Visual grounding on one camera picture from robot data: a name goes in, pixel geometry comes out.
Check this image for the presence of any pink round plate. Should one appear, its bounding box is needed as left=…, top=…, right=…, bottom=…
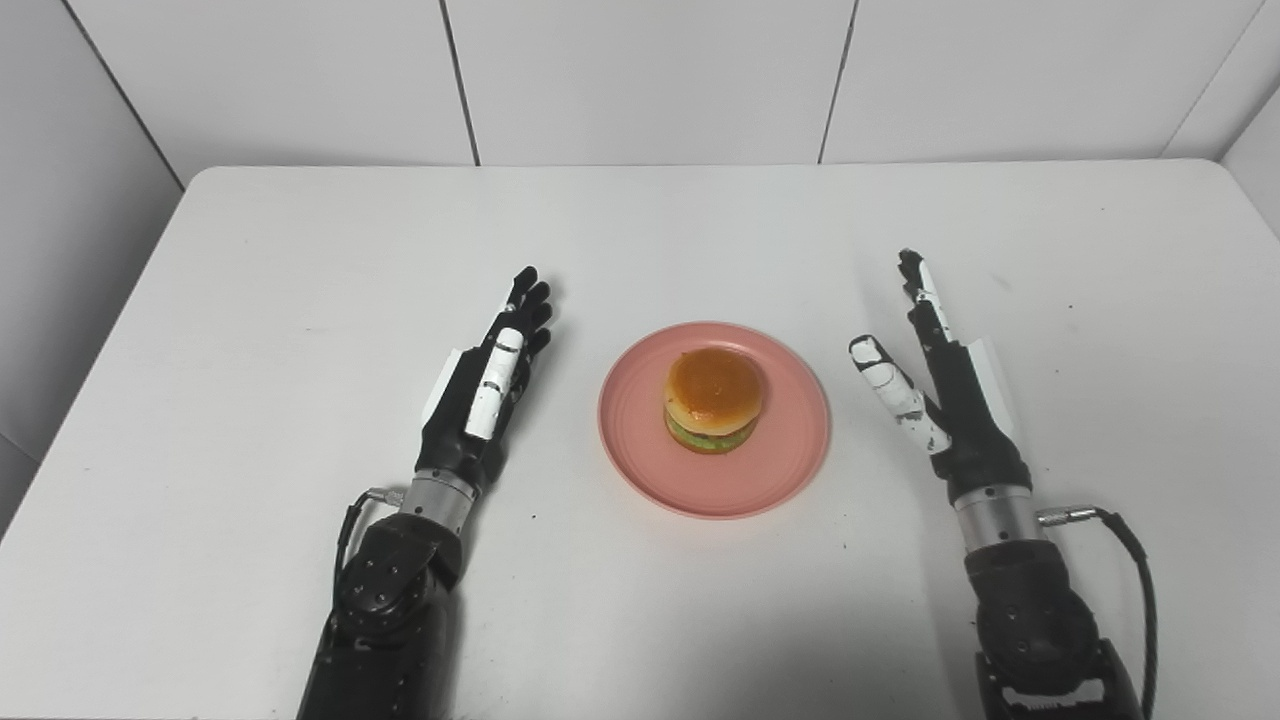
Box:
left=598, top=321, right=831, bottom=520

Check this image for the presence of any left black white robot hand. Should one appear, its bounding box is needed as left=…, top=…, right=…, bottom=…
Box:
left=415, top=265, right=554, bottom=498

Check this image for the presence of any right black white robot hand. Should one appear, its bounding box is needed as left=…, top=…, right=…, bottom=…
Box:
left=848, top=248, right=1033, bottom=506

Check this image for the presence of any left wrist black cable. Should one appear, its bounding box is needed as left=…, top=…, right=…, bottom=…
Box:
left=333, top=487, right=406, bottom=601

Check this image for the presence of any toy hamburger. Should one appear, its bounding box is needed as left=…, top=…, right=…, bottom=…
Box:
left=663, top=346, right=768, bottom=455

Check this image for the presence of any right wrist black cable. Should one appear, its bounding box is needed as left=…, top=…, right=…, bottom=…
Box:
left=1036, top=506, right=1159, bottom=720

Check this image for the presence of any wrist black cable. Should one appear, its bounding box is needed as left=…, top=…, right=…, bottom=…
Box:
left=333, top=487, right=406, bottom=601
left=1036, top=506, right=1159, bottom=720

